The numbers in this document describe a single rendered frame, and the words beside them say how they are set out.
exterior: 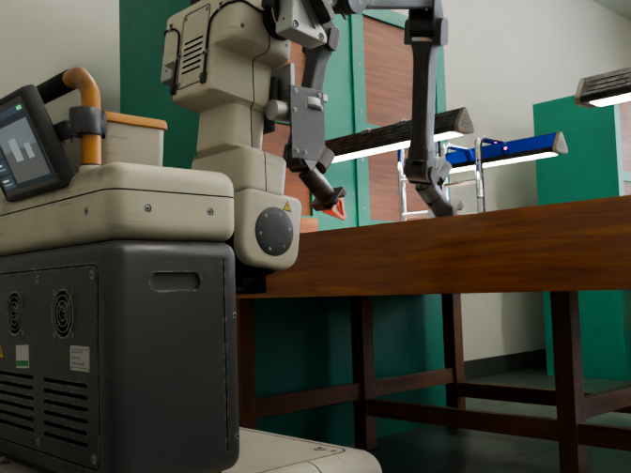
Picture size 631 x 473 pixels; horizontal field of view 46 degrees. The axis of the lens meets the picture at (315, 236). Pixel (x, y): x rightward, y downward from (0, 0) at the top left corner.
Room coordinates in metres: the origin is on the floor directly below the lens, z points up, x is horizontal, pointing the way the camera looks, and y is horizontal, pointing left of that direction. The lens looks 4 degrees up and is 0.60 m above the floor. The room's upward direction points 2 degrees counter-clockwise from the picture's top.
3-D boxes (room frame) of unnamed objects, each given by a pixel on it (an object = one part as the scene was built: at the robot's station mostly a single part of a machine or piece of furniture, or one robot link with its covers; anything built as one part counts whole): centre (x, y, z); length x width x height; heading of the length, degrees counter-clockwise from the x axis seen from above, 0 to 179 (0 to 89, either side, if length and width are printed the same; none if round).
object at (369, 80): (3.06, 0.06, 1.32); 1.36 x 0.55 x 0.95; 134
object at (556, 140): (2.70, -0.64, 1.08); 0.62 x 0.08 x 0.07; 44
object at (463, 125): (2.31, -0.23, 1.08); 0.62 x 0.08 x 0.07; 44
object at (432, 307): (3.06, 0.06, 0.42); 1.36 x 0.55 x 0.84; 134
